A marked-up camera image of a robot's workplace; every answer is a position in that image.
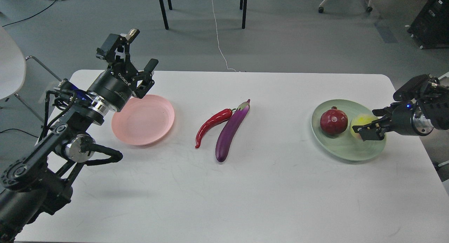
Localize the pink plate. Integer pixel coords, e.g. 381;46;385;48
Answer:
111;94;175;146

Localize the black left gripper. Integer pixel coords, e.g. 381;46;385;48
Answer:
88;28;159;112

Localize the green plate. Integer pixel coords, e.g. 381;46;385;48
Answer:
311;99;387;161

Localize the purple eggplant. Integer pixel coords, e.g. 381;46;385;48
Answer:
215;99;251;163

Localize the white chair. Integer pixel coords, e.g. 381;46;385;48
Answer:
0;28;62;123

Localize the black equipment box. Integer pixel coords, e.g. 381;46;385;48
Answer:
407;0;449;50

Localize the white office chair base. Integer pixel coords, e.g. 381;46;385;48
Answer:
316;0;374;14

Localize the red pomegranate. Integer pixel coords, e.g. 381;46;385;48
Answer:
320;106;349;136

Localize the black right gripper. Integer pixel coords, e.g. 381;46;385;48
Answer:
353;105;427;141

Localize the white floor cable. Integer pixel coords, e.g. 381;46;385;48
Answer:
206;0;241;72

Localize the red chili pepper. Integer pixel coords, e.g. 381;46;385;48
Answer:
195;108;235;149

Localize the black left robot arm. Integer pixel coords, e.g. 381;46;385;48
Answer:
1;28;158;243

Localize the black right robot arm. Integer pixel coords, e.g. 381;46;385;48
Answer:
351;74;449;141

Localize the yellow peach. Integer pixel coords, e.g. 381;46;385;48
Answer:
349;114;378;140

